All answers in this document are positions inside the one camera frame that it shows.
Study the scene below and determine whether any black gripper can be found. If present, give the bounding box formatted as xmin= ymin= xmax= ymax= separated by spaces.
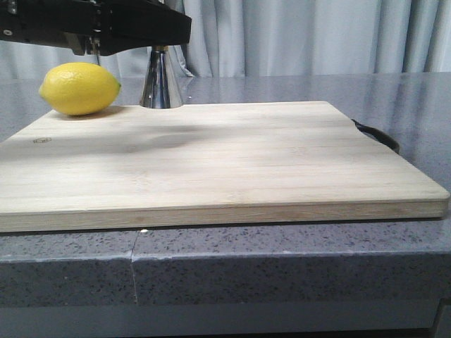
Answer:
xmin=1 ymin=1 xmax=192 ymax=56

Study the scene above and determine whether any steel double jigger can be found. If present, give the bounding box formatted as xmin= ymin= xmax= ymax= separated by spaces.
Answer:
xmin=140 ymin=46 xmax=183 ymax=109

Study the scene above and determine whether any yellow lemon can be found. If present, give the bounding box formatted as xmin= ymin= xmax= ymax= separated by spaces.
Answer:
xmin=39 ymin=62 xmax=121 ymax=115

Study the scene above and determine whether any grey curtain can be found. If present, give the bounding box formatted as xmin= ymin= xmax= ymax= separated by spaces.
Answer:
xmin=0 ymin=0 xmax=451 ymax=80

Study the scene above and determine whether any wooden cutting board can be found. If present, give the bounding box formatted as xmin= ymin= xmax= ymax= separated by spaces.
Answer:
xmin=1 ymin=101 xmax=450 ymax=232

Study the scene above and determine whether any black cutting board handle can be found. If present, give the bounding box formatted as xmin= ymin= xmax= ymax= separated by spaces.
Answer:
xmin=352 ymin=119 xmax=400 ymax=154

